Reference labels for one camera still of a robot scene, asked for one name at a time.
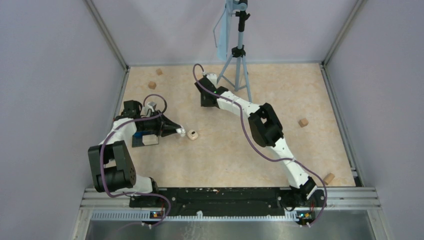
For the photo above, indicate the light blue tripod stand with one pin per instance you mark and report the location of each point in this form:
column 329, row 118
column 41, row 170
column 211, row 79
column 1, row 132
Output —
column 221, row 34

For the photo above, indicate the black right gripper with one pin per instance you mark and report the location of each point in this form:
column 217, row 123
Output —
column 203, row 103

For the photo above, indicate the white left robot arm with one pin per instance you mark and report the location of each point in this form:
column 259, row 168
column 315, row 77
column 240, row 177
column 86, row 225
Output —
column 111, row 165

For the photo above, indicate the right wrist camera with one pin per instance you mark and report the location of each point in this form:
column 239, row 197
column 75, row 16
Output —
column 211, row 76

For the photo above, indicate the small wooden cube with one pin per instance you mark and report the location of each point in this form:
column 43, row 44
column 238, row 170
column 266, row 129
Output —
column 152, row 85
column 159, row 72

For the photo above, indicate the aluminium frame rail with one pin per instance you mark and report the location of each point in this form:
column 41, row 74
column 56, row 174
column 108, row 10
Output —
column 154, row 208

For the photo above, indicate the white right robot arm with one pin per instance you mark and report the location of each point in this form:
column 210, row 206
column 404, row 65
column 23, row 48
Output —
column 266, row 131

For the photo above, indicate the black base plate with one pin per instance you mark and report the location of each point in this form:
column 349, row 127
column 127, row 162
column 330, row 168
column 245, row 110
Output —
column 239, row 201

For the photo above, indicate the beige charging case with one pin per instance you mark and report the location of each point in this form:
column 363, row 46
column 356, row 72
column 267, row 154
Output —
column 192, row 135

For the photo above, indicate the wooden cube block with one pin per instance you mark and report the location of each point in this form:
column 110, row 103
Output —
column 303, row 122

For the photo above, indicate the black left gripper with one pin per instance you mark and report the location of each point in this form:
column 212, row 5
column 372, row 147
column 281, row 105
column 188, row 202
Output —
column 164, row 126

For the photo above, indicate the far small wooden cube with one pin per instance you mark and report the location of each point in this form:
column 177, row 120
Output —
column 159, row 72

